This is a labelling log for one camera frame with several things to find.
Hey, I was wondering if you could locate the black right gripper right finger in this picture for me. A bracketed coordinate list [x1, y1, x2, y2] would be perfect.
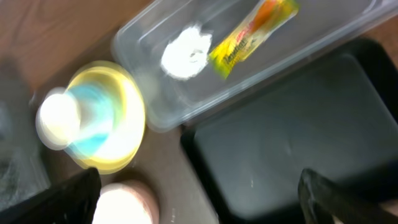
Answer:
[298, 169, 397, 224]

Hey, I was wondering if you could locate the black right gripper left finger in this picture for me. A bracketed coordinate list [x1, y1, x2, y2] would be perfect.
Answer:
[1, 167, 101, 224]

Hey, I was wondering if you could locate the pink bowl with food scraps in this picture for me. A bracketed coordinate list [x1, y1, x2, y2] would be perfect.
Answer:
[92, 180, 160, 224]

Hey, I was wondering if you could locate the white tissue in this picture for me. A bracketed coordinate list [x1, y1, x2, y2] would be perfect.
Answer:
[160, 24, 213, 80]

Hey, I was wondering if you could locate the yellow orange snack wrapper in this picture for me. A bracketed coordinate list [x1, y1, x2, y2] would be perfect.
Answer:
[208, 0, 299, 78]

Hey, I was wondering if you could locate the grey plastic dish rack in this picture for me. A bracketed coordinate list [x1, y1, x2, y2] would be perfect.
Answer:
[1, 95, 50, 210]

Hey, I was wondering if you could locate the white plastic cup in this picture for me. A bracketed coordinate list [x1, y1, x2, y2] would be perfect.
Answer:
[35, 87, 81, 151]

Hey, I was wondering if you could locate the black plastic tray bin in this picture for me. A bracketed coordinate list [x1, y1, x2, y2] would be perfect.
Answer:
[180, 39, 397, 223]

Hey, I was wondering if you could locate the light blue plastic bowl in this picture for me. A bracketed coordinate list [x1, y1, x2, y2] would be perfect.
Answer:
[66, 84, 116, 159]

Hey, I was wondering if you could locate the yellow plastic plate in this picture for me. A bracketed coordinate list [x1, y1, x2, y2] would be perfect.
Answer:
[67, 60, 146, 175]

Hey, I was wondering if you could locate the clear plastic bin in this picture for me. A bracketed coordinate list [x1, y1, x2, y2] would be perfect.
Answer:
[113, 0, 397, 131]

